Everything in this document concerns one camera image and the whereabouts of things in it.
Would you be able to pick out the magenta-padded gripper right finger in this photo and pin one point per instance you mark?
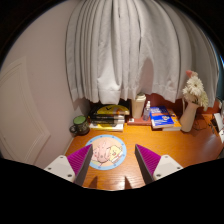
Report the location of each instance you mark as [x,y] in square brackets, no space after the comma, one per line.
[166,165]

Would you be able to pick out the blue book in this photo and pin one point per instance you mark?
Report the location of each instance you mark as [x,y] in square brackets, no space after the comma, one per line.
[161,117]

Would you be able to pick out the yellow and black book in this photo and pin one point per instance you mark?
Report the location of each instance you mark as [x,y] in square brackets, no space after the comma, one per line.
[115,110]

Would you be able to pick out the white flat device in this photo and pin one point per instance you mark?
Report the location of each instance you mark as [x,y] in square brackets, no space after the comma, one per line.
[219,125]

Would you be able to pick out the white curtain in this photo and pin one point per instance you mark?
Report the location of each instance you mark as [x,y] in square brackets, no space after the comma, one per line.
[133,46]

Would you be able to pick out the white and pink flowers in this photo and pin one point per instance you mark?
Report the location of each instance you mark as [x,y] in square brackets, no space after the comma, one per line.
[195,87]

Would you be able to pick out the cream ceramic vase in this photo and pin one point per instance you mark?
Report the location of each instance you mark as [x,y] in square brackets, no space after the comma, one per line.
[188,117]

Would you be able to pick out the thin red book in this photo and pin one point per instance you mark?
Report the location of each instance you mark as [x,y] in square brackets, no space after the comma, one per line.
[137,121]

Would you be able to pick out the clear spray bottle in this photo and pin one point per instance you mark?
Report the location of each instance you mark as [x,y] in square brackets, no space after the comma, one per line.
[146,113]

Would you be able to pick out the dark green mug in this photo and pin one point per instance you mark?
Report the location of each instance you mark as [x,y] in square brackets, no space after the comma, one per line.
[80,126]

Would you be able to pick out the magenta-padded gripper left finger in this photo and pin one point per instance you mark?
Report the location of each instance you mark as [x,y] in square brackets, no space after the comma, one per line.
[59,166]

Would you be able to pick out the cream lidded container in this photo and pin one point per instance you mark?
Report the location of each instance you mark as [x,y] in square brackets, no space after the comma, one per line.
[138,106]

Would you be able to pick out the round cartoon-print mouse pad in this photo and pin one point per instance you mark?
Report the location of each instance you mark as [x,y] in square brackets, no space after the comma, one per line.
[108,151]

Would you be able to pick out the dark book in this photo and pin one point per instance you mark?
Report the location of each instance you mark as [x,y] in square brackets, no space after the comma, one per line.
[106,120]

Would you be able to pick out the pale thin book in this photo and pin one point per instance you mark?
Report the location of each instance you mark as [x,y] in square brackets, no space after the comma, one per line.
[106,127]

